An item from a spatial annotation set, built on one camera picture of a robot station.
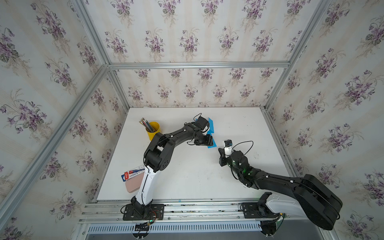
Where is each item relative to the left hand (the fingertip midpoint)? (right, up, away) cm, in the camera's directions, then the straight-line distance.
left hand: (210, 144), depth 96 cm
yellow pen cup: (-37, +11, +3) cm, 38 cm away
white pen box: (-47, -15, -11) cm, 50 cm away
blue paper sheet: (+2, +9, +11) cm, 15 cm away
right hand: (+5, -1, -10) cm, 11 cm away
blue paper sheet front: (+3, 0, +4) cm, 5 cm away
